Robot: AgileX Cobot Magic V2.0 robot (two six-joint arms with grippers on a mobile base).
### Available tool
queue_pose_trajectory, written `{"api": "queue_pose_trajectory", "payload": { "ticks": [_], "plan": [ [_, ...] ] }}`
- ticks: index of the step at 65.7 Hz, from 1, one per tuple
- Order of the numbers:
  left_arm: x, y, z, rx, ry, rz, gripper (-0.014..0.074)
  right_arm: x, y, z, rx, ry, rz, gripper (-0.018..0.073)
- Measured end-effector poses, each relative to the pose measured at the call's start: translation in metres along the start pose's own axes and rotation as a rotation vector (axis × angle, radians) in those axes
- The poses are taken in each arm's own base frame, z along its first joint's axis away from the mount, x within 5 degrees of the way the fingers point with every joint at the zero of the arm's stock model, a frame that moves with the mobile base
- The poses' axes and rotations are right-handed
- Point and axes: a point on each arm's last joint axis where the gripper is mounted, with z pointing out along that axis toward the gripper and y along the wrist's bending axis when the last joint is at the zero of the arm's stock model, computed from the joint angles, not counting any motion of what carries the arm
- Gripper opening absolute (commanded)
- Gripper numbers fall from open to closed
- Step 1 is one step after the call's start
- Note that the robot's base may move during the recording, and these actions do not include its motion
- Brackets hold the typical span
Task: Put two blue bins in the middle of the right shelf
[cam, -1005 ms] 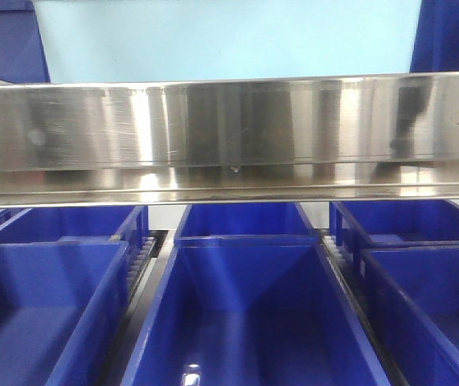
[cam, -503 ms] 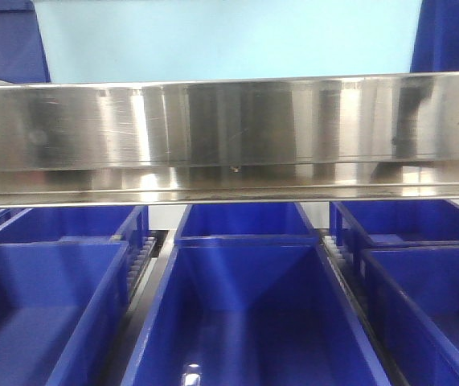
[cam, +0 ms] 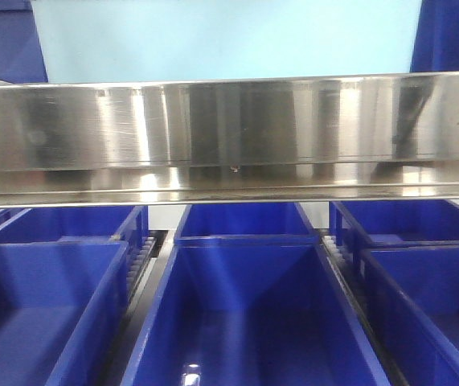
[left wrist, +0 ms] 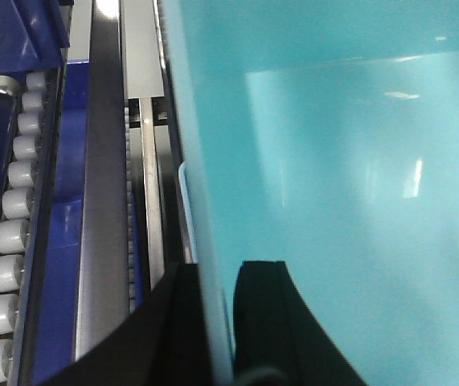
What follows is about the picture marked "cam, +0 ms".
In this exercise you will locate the light blue bin right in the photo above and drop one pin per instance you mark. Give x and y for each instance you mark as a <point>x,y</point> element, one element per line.
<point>106,41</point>

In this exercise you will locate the dark blue bin lower middle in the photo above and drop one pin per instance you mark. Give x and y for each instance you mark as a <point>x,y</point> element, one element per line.
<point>256,314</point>

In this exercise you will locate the dark blue rear left bin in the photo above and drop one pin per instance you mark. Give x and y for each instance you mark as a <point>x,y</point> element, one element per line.
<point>49,224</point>

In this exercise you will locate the dark blue bin behind right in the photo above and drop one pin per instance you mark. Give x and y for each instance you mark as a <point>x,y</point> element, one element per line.
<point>436,46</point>

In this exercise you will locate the dark blue bin behind left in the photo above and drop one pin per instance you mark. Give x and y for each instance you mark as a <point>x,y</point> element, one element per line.
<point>21,57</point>

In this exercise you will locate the dark blue rear middle bin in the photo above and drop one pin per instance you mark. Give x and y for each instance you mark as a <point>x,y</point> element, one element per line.
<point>246,223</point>

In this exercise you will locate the dark blue bin lower right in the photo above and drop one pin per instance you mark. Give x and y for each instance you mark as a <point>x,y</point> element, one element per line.
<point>413,307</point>

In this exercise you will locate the steel shelf front rail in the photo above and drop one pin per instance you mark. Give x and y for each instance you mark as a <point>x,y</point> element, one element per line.
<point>368,137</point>

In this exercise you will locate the dark blue bin lower left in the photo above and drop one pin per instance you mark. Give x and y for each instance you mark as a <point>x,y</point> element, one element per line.
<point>60,307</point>

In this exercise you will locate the white roller track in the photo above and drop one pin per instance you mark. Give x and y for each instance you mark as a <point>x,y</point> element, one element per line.
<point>339,253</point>

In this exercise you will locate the left roller track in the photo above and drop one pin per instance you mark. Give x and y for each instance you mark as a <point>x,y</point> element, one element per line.
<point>139,262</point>

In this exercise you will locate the dark blue bin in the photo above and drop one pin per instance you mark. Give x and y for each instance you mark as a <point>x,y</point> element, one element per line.
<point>413,307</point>
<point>436,46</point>
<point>21,57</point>
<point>246,223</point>
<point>60,307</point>
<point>256,314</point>
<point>49,224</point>
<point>380,224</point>

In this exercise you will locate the dark blue rear right bin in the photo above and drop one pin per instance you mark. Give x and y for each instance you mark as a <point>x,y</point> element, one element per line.
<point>380,224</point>

